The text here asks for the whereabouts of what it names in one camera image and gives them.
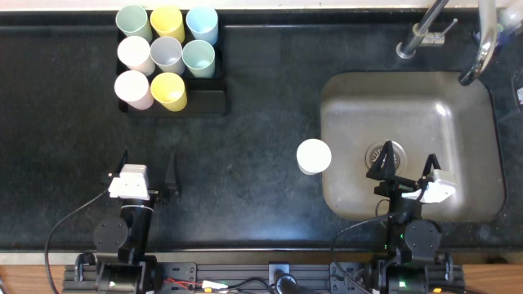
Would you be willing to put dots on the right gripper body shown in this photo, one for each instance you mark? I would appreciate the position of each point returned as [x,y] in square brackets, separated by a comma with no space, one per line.
[394,187]

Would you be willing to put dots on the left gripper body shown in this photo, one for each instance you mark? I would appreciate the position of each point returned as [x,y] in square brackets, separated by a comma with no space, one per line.
[163,196]

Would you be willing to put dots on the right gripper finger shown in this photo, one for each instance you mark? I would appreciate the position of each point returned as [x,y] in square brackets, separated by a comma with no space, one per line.
[385,163]
[432,163]

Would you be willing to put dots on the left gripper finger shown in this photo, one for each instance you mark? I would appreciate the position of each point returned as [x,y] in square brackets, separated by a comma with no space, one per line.
[171,175]
[122,161]

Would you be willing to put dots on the pink cup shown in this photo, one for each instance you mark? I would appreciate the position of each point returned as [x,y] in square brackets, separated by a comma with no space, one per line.
[130,86]

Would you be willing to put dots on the yellow cup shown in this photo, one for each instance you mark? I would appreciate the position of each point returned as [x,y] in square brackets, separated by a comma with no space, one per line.
[165,20]
[167,89]

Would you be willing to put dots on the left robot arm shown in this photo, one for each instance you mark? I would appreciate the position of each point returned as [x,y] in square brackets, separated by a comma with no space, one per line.
[118,239]

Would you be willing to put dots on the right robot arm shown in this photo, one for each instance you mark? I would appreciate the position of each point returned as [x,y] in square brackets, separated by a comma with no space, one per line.
[423,241]

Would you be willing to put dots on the steel sink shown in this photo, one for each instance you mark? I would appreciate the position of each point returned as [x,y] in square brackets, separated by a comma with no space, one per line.
[429,114]

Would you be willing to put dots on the white cup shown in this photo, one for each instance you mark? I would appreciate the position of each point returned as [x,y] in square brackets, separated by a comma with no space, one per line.
[133,52]
[314,156]

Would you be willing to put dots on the black tray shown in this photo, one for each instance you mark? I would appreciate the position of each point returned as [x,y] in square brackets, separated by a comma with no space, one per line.
[206,102]

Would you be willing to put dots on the grey cup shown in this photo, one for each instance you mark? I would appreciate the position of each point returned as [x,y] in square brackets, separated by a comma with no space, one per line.
[166,52]

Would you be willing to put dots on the green cup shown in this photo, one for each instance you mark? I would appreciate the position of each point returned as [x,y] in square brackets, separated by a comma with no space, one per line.
[198,57]
[131,20]

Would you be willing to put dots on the steel tap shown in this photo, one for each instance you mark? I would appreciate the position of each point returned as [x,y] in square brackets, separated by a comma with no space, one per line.
[488,45]

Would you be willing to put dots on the blue cup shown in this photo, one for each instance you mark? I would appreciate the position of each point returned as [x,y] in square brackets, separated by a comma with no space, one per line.
[201,22]

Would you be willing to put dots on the blue soap bottle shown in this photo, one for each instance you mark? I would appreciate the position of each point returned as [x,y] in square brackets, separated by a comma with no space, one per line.
[511,18]

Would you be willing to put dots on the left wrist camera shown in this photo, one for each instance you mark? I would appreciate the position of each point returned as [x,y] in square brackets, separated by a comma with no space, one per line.
[130,183]

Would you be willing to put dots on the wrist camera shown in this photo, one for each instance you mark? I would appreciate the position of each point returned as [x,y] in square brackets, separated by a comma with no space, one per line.
[439,185]
[130,183]

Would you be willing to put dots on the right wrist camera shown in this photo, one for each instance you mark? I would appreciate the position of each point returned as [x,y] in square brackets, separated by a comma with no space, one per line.
[439,185]

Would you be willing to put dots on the mounting rail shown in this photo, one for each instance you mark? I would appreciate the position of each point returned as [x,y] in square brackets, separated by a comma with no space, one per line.
[245,275]

